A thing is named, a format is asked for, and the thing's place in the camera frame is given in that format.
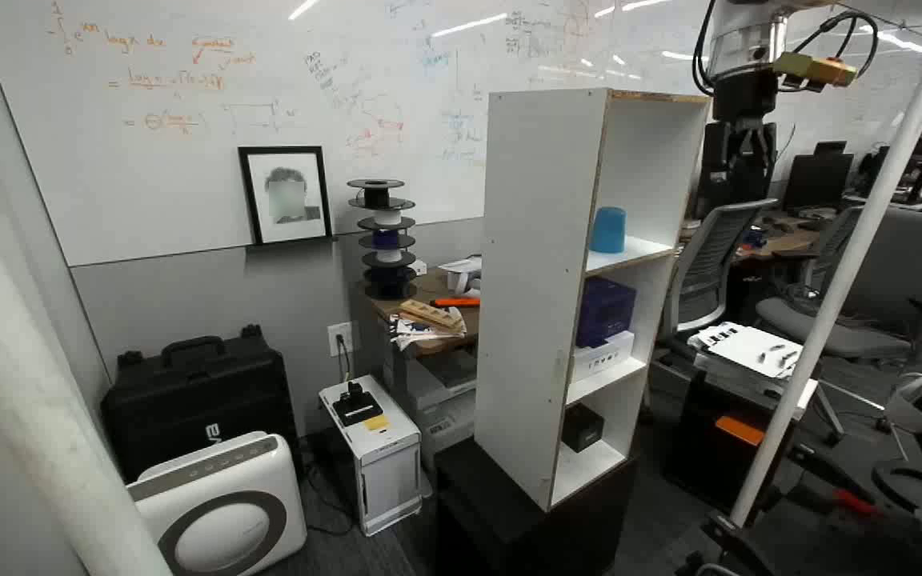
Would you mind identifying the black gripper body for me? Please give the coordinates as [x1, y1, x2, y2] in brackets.
[706, 67, 782, 128]

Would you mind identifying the blue cup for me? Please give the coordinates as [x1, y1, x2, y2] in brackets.
[588, 204, 630, 257]

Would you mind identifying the tall white wooden shelf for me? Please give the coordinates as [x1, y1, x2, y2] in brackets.
[472, 88, 713, 517]

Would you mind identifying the black computer monitor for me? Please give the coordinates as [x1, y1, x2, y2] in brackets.
[782, 139, 857, 215]

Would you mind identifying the grey mesh office chair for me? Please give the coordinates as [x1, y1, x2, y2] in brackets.
[657, 196, 782, 342]

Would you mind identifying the thin white pole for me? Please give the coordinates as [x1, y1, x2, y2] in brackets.
[727, 0, 922, 527]

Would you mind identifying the grey padded office chair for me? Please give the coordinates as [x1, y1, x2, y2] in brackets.
[752, 203, 922, 372]

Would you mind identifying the white tray with parts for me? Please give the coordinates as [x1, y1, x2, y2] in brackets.
[684, 318, 808, 383]

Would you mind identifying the purple box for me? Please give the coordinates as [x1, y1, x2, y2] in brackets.
[572, 276, 639, 353]

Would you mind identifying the white flat box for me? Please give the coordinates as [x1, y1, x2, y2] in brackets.
[570, 328, 638, 383]

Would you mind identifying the orange tag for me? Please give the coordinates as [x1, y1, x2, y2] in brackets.
[713, 414, 768, 451]

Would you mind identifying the white mug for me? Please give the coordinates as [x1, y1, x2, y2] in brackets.
[441, 257, 486, 299]

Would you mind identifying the small black box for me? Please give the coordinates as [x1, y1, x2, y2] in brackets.
[560, 399, 609, 456]

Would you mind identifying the tan cardboard box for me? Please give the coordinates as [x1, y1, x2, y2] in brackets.
[395, 299, 472, 334]

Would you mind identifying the stack of filament spools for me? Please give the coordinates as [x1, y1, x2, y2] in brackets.
[346, 175, 421, 303]

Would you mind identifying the cluttered wooden desk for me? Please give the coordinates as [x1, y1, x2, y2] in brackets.
[356, 253, 486, 451]

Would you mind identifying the black cabinet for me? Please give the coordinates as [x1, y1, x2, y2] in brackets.
[428, 437, 639, 576]

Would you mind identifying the black framed portrait drawing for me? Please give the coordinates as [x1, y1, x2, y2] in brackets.
[238, 145, 336, 249]

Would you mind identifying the black device with stick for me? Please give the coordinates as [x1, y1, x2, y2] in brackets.
[329, 374, 387, 428]

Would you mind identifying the white computer tower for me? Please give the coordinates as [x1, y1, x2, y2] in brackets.
[316, 372, 427, 540]

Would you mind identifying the white whiteboard with writing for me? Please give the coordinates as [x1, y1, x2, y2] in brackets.
[0, 0, 922, 269]

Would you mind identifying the black hard carrying case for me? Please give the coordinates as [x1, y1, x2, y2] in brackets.
[95, 325, 300, 483]

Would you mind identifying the white air purifier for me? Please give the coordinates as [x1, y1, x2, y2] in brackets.
[124, 428, 312, 576]

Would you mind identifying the thick white blurred pole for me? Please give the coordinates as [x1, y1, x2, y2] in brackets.
[0, 157, 172, 576]

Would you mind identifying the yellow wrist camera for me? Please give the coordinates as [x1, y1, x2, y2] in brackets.
[773, 47, 860, 90]

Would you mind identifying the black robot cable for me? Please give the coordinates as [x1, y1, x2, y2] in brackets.
[688, 0, 883, 100]

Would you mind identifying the white wall outlet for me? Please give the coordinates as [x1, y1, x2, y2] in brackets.
[323, 319, 356, 358]

